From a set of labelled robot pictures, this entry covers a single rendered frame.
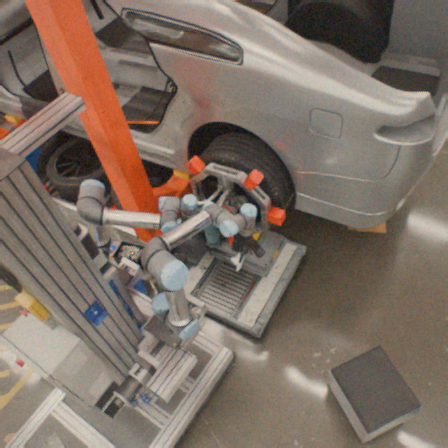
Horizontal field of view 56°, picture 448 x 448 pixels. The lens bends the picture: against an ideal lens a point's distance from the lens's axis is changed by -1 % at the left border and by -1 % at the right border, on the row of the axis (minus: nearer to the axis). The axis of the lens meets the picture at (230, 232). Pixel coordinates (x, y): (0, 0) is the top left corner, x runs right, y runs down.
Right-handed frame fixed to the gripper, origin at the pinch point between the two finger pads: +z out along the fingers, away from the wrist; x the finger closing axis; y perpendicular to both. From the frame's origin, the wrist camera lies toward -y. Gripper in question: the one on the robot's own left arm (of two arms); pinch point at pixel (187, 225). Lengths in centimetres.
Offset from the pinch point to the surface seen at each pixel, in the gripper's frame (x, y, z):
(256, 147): 33, -48, -21
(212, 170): 9.1, -31.5, -13.0
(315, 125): 56, -39, -60
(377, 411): 119, 87, 10
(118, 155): -43, -24, -23
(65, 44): -64, -37, -84
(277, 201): 50, -22, -7
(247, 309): 51, 25, 73
